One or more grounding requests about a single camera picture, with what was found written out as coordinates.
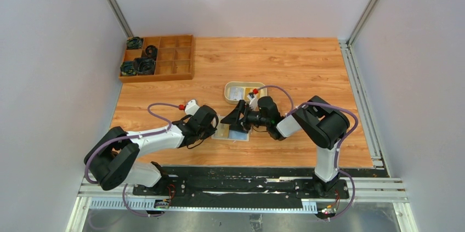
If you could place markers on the wooden compartment tray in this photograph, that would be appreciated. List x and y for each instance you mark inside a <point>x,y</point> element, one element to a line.
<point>175,58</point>

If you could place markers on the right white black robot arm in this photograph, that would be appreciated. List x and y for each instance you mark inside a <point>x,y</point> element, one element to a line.
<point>324,124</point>

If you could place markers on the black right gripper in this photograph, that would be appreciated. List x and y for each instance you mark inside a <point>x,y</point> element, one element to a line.
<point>233,118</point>

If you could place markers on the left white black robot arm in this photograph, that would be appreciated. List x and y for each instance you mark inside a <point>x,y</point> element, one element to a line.
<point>113,160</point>

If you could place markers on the black coiled cable small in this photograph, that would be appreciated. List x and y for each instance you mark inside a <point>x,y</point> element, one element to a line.
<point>151,52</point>

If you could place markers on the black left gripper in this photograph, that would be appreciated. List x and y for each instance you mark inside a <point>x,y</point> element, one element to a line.
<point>211,130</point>

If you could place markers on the yellow card from holder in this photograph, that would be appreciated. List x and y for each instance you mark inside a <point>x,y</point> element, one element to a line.
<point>224,133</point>

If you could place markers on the aluminium rail frame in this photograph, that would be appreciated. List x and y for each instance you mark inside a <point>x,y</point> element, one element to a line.
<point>379,205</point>

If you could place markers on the black coiled cable large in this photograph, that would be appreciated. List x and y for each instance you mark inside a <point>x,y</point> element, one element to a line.
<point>144,66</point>

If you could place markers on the beige plastic tray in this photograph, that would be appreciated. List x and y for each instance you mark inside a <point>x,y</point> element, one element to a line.
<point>239,84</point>

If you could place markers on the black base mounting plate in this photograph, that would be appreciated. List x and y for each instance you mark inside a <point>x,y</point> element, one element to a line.
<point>241,187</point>

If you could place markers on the white card in tray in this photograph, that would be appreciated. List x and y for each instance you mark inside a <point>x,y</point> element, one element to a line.
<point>236,93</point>

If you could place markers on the yellow card in tray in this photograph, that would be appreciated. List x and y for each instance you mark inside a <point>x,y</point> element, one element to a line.
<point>250,93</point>

